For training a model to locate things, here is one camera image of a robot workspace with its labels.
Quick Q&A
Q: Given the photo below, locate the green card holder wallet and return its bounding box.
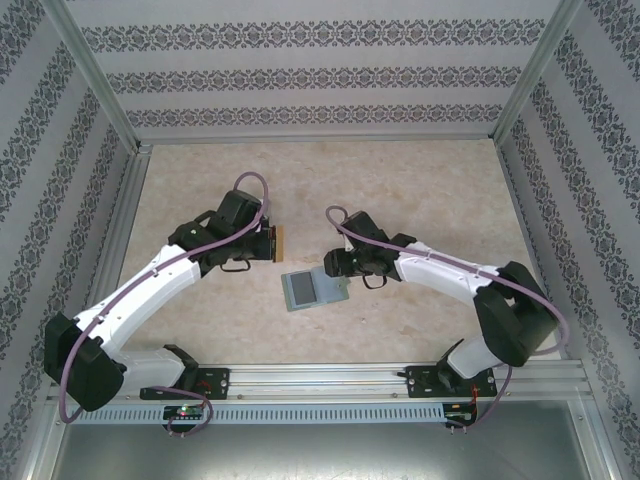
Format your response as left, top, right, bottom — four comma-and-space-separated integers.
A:
279, 263, 352, 314

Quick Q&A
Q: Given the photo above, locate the dark grey card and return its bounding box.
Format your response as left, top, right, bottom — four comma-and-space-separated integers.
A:
291, 270, 320, 305

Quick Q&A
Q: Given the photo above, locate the aluminium cross beam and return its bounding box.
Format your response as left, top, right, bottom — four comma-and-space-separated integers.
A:
134, 130, 501, 147

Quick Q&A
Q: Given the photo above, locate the small controller circuit board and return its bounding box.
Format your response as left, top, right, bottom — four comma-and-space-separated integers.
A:
163, 404, 207, 422
443, 401, 480, 426

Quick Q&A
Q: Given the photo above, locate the grey metal sheet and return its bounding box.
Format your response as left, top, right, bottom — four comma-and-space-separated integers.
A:
47, 422, 614, 480

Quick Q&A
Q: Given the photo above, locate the purple cable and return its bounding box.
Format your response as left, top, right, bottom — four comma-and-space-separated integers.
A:
324, 205, 572, 434
57, 171, 274, 439

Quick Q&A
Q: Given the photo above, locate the aluminium side rail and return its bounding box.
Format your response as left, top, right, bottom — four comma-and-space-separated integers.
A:
85, 144, 154, 326

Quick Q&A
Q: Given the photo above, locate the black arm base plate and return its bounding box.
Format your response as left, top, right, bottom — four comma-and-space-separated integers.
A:
405, 364, 499, 400
139, 367, 231, 401

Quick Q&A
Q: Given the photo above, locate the long aluminium mounting rail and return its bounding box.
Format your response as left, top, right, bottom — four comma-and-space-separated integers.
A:
52, 363, 587, 401

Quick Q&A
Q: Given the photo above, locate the white slotted cable duct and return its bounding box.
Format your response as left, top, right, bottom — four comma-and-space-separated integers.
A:
67, 402, 446, 425

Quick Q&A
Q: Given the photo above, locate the aluminium frame post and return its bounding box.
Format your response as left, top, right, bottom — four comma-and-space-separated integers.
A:
492, 0, 585, 145
39, 0, 146, 154

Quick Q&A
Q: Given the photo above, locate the aluminium frame bar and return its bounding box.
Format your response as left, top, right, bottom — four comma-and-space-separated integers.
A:
579, 394, 626, 480
19, 394, 69, 480

